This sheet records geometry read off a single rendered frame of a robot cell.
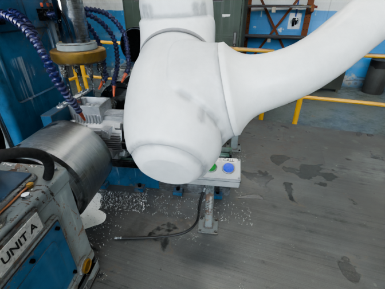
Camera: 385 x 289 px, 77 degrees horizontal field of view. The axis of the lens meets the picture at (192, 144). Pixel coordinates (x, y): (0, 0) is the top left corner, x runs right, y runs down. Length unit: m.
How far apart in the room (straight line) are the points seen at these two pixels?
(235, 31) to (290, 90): 3.54
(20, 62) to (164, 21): 0.78
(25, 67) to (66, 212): 0.60
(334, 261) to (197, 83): 0.77
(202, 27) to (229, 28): 3.46
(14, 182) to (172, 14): 0.43
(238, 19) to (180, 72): 3.55
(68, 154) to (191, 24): 0.49
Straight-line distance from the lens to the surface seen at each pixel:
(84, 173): 0.70
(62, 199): 0.61
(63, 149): 0.70
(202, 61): 0.24
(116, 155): 1.01
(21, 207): 0.53
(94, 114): 0.97
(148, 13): 0.35
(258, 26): 5.66
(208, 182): 0.71
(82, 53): 0.89
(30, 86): 1.08
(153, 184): 1.03
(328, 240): 0.96
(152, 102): 0.22
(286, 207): 1.01
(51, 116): 0.94
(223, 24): 3.81
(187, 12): 0.34
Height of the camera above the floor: 1.47
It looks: 30 degrees down
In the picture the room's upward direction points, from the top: straight up
